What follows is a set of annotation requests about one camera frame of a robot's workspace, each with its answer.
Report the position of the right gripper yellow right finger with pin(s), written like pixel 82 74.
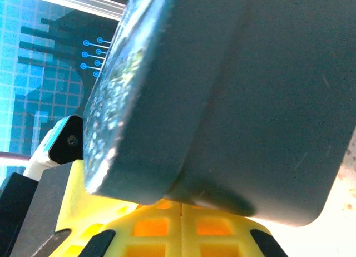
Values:
pixel 217 234

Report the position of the starry night painted tin box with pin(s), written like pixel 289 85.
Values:
pixel 222 101

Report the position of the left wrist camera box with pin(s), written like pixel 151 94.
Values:
pixel 66 145

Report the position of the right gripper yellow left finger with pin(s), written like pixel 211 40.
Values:
pixel 150 234

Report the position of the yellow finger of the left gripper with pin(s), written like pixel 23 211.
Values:
pixel 80 207

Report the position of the aluminium frame beam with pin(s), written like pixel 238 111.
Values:
pixel 83 2

